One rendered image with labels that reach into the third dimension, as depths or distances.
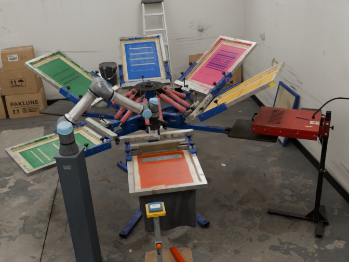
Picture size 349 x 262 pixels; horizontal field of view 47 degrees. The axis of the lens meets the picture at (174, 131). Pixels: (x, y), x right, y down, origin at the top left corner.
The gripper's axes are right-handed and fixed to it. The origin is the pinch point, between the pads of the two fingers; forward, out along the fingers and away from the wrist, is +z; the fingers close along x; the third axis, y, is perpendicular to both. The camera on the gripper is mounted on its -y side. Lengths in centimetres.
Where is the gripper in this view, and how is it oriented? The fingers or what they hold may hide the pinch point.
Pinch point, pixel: (159, 136)
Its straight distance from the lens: 344.7
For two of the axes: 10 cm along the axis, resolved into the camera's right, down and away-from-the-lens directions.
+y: -9.9, 1.1, -1.1
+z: 0.5, 9.0, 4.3
